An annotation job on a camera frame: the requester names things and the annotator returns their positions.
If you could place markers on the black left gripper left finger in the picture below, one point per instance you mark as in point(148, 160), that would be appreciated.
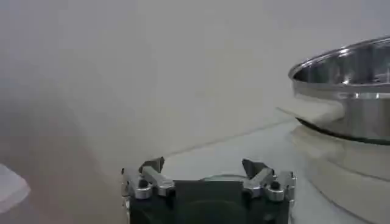
point(153, 179)

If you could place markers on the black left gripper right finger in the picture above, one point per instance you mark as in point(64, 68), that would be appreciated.
point(262, 181)

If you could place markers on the white plate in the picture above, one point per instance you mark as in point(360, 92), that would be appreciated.
point(10, 188)

